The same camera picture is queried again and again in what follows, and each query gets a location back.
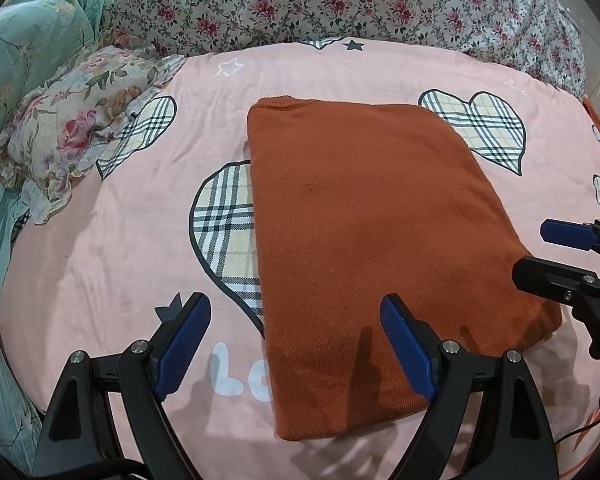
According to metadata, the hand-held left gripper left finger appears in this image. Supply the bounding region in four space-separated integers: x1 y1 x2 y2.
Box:
32 292 213 480

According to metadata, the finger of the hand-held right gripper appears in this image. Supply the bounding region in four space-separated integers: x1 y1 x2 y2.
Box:
511 256 600 307
539 217 600 254

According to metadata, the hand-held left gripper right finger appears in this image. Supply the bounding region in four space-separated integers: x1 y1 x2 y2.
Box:
379 294 561 480

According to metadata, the orange knit sweater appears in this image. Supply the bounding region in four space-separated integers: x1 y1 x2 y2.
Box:
246 95 564 444

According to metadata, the pink plaid-heart bedsheet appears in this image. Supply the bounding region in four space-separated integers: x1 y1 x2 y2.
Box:
0 36 600 480

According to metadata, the beige rose-print ruffled pillow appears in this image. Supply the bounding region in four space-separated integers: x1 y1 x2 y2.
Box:
0 45 187 226

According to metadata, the white red-flowered quilt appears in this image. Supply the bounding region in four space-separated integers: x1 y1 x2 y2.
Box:
100 0 588 102

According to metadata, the teal floral quilt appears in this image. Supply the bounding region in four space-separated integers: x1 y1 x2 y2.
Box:
0 0 117 461

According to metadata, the black cable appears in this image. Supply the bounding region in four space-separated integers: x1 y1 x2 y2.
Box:
554 416 600 445

